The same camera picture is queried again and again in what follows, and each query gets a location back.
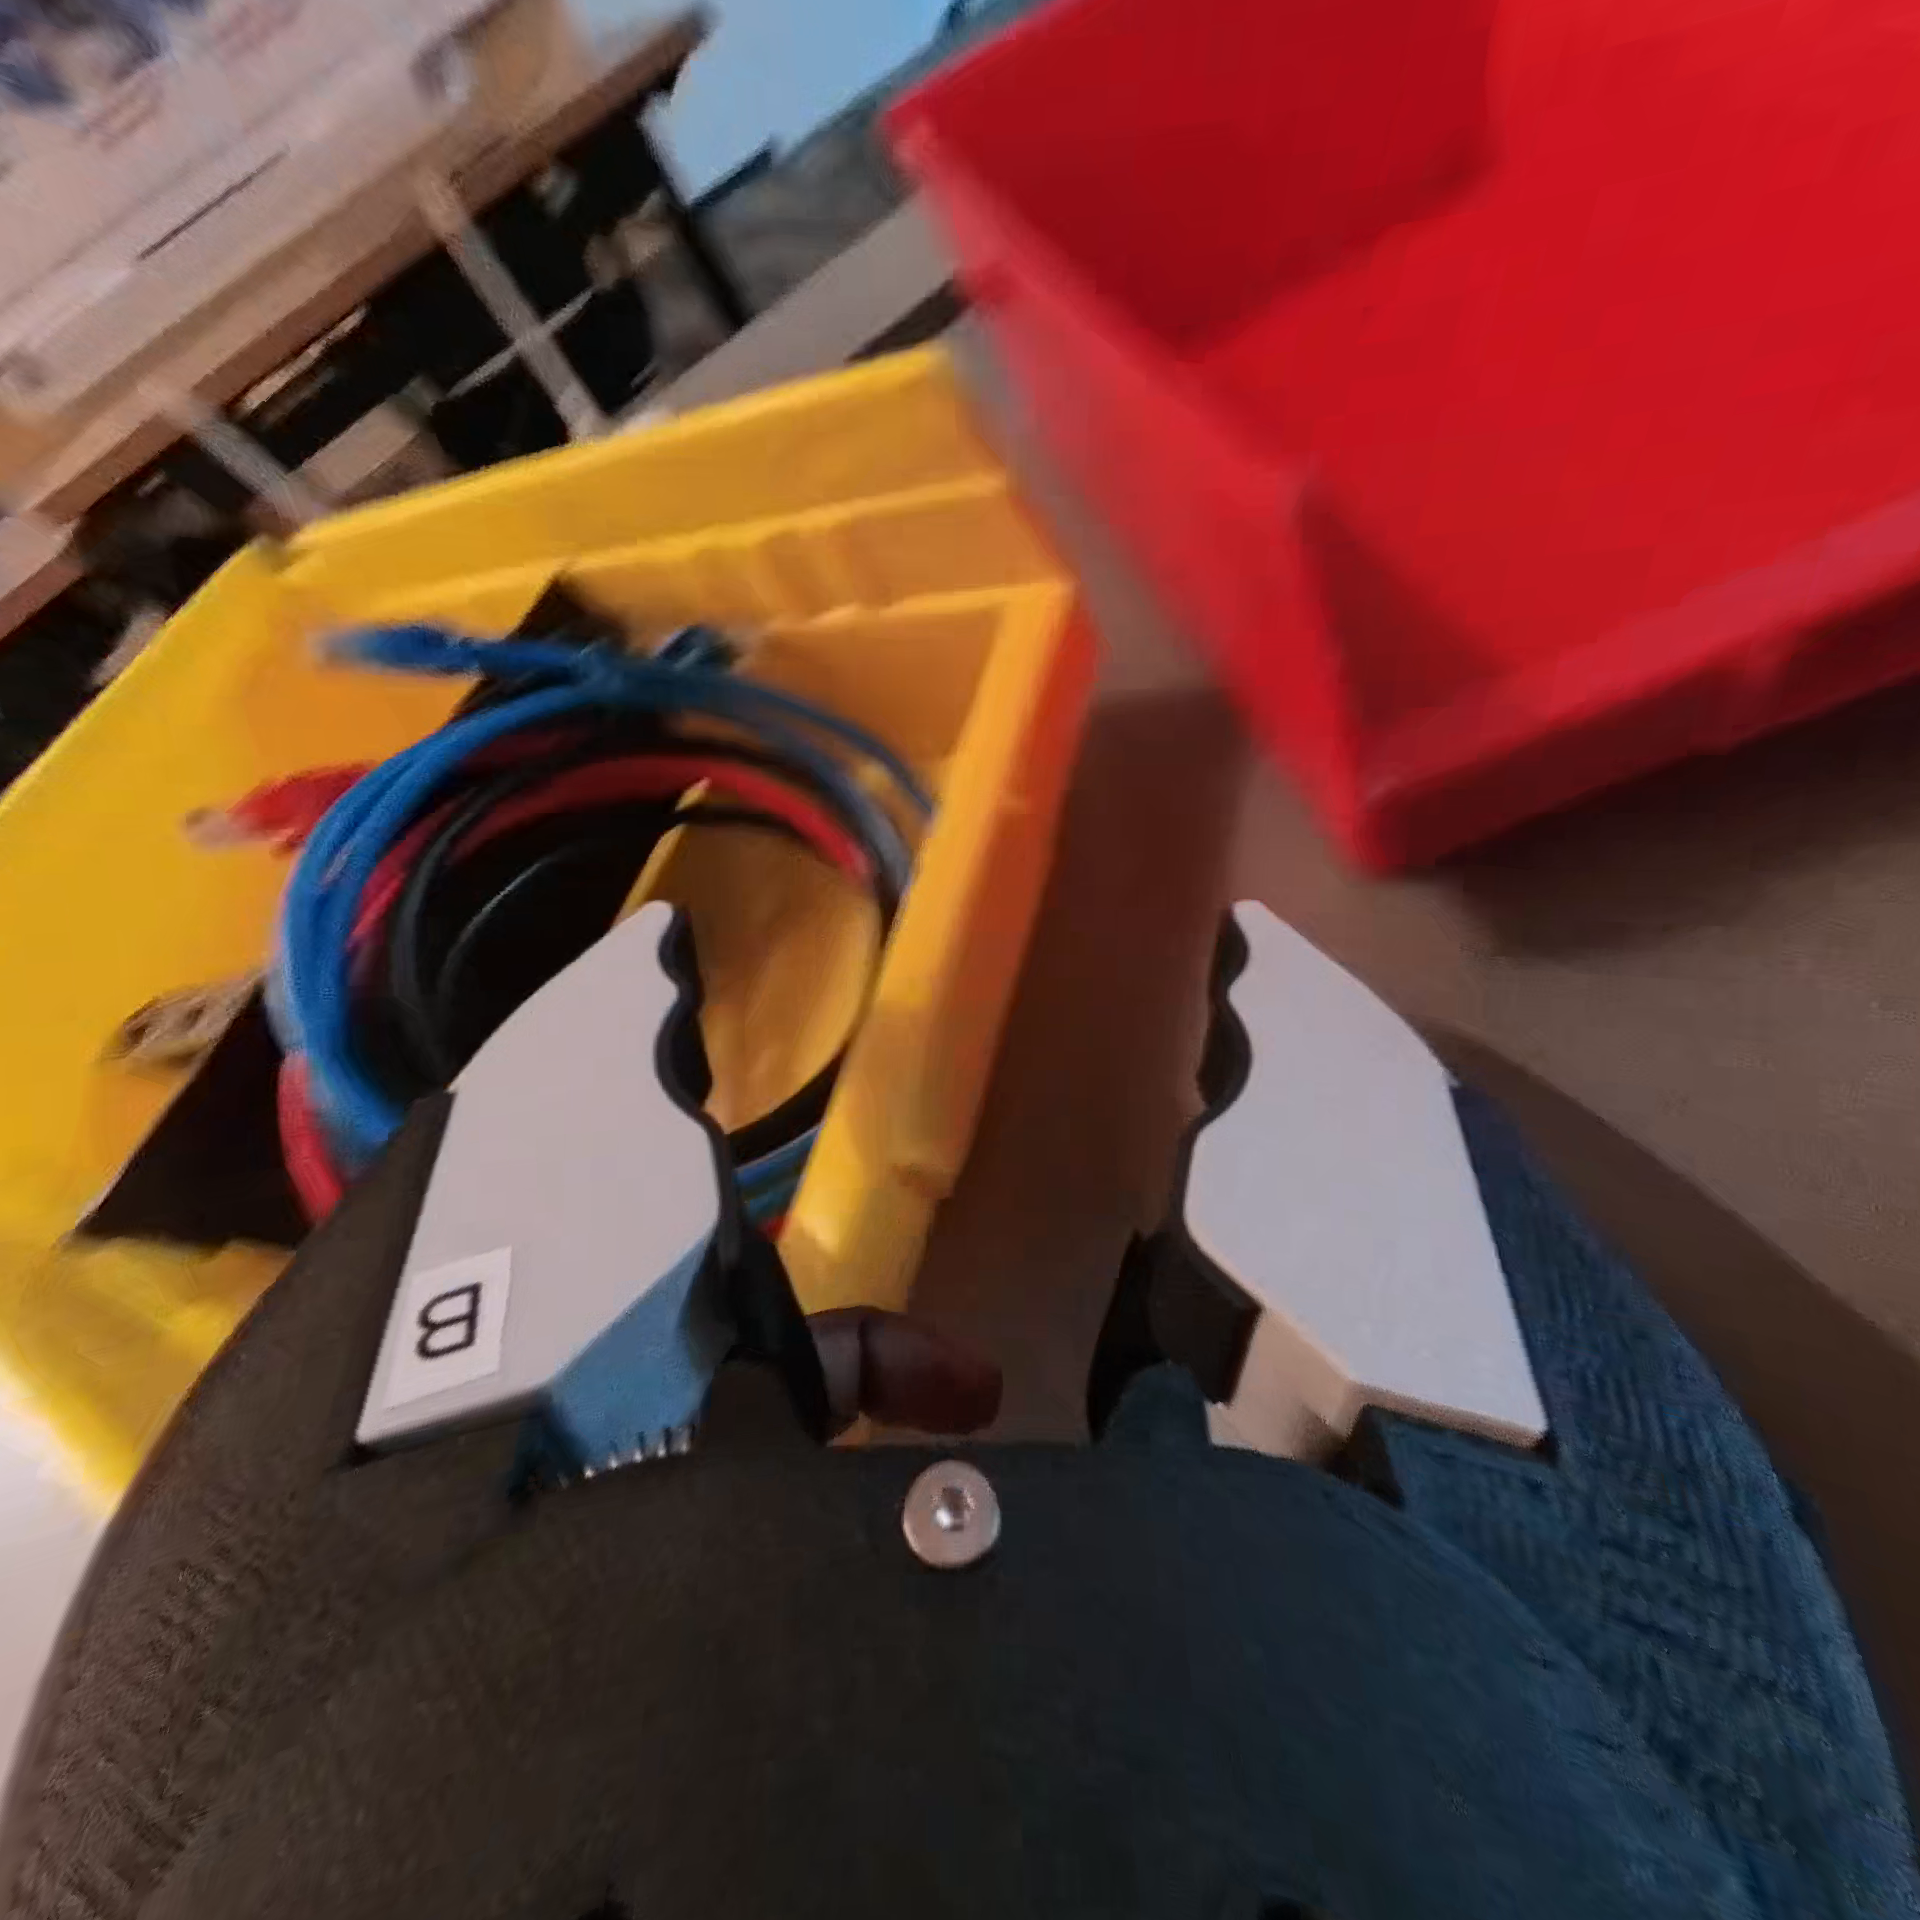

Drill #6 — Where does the red ethernet cable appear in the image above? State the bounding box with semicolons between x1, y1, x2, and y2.
182;759;885;1225

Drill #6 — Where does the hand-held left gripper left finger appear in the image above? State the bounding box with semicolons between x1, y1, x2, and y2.
350;902;742;1487

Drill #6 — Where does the red plastic bin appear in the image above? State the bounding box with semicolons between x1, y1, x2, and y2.
885;0;1920;874

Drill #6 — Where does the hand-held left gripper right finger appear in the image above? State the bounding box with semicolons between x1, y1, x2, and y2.
1183;902;1557;1464

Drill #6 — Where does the blue ethernet cable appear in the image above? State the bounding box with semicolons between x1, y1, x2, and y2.
273;622;936;1187

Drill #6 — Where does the black cable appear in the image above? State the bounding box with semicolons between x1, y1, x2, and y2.
361;804;907;1202

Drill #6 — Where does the instruction poster board with stand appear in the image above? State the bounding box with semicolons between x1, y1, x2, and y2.
0;0;720;518

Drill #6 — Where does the yellow plastic bin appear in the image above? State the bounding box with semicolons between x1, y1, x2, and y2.
0;344;1100;1501

